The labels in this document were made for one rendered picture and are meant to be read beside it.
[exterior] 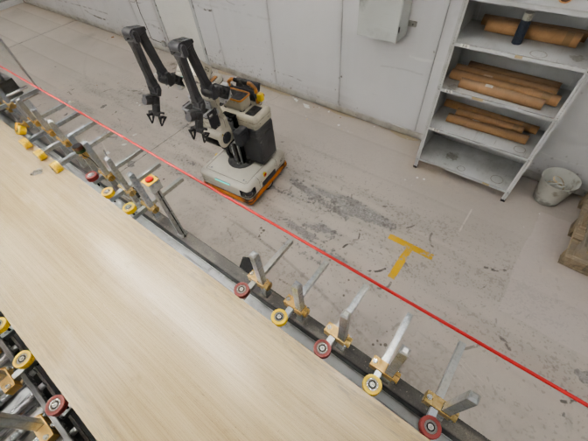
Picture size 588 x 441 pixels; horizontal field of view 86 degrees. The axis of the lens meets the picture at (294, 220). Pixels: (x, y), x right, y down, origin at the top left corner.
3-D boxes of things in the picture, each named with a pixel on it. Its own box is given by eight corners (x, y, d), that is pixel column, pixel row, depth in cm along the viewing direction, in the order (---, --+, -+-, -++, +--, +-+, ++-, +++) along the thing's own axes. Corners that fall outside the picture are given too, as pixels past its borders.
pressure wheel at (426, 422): (437, 426, 131) (444, 423, 122) (430, 445, 127) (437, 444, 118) (417, 413, 134) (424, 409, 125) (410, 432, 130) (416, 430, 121)
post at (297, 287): (301, 318, 180) (296, 279, 142) (306, 322, 178) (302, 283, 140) (297, 323, 178) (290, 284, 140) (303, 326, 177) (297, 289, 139)
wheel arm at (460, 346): (457, 342, 150) (459, 339, 147) (464, 346, 149) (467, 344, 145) (417, 430, 130) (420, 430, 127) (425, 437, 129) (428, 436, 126)
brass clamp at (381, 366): (374, 356, 151) (375, 353, 147) (401, 374, 145) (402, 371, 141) (367, 367, 148) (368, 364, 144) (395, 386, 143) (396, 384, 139)
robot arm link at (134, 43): (137, 29, 199) (126, 26, 203) (130, 32, 196) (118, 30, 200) (164, 93, 233) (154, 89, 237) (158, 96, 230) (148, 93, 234)
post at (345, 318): (339, 343, 167) (344, 307, 129) (345, 347, 166) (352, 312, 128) (336, 349, 166) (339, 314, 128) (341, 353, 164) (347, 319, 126)
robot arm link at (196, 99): (185, 42, 183) (172, 39, 187) (178, 47, 180) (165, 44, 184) (208, 108, 217) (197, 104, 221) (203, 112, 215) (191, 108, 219)
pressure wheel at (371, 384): (379, 400, 138) (382, 395, 129) (360, 398, 139) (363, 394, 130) (377, 380, 143) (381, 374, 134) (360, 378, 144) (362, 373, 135)
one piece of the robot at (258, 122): (238, 144, 351) (219, 70, 286) (279, 159, 331) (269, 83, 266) (219, 163, 335) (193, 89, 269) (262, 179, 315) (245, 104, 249)
